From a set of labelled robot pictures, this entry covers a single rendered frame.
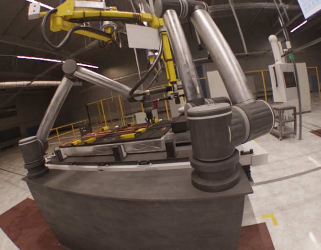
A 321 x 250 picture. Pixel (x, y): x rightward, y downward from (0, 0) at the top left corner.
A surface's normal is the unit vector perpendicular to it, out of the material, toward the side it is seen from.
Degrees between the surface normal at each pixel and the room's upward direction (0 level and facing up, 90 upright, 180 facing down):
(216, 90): 90
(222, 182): 23
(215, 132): 90
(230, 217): 90
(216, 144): 90
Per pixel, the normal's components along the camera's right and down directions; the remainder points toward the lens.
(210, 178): -0.50, 0.22
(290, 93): 0.15, 0.04
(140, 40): 0.62, 0.00
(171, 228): -0.25, 0.19
